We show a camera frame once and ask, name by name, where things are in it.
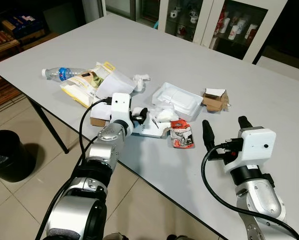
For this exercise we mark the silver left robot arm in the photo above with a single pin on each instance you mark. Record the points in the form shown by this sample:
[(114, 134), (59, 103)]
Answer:
[(103, 139)]

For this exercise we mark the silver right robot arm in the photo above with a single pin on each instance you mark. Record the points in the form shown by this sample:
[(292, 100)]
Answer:
[(262, 200)]

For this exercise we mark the black rubbish bin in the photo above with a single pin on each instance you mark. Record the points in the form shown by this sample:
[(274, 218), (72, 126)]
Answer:
[(8, 157)]

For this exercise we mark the flat white foam tray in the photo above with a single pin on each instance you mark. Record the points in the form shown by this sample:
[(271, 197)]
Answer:
[(152, 130)]

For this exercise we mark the crumpled white plastic wrap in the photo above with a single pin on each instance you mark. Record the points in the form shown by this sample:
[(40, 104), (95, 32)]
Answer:
[(164, 115)]

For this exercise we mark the red snack packet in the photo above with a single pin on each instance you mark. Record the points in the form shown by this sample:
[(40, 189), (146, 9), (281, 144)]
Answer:
[(182, 134)]

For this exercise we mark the crumpled white tissue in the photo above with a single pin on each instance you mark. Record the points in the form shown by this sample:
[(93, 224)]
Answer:
[(141, 81)]

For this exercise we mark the small open brown carton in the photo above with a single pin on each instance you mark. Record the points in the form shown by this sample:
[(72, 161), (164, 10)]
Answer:
[(214, 100)]

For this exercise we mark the white foam takeaway box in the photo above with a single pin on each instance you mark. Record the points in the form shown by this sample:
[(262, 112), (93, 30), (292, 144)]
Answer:
[(178, 99)]

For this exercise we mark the brown cardboard box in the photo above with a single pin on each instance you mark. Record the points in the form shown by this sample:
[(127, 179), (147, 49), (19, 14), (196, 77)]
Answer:
[(98, 119)]

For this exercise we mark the white paper bag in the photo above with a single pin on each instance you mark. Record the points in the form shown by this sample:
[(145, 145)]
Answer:
[(117, 84)]

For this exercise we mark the yellow white snack bag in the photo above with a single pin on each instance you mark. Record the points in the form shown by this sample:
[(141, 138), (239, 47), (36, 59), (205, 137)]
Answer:
[(82, 85)]

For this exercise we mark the clear plastic water bottle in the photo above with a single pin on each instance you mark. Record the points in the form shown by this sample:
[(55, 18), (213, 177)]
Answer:
[(64, 73)]

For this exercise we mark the black table leg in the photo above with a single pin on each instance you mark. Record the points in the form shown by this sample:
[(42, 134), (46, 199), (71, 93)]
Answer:
[(47, 125)]

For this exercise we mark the robot right leg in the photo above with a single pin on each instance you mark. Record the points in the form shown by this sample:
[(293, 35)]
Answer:
[(178, 237)]

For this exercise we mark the robot leg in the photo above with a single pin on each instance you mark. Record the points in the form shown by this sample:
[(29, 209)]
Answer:
[(118, 236), (178, 237)]

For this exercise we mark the tall red white cup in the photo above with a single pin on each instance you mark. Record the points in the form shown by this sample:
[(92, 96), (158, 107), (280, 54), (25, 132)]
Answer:
[(222, 22)]

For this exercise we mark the white glass door cabinet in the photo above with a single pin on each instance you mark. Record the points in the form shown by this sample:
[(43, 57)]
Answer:
[(209, 20)]

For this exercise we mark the robot left leg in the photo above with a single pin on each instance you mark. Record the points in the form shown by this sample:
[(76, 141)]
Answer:
[(118, 236)]

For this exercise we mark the wooden slatted shelf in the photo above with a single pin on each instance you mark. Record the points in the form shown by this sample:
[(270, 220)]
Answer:
[(4, 90)]

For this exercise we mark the blue box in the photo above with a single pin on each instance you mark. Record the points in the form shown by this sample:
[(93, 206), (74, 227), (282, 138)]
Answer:
[(24, 26)]

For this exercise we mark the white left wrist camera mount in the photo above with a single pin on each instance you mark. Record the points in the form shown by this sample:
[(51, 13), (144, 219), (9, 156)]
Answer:
[(120, 106)]

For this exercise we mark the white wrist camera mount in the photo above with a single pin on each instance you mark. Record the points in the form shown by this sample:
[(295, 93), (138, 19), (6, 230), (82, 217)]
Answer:
[(120, 106), (254, 145)]

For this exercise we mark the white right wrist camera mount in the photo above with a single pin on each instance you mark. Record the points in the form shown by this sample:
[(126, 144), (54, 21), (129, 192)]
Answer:
[(254, 145)]

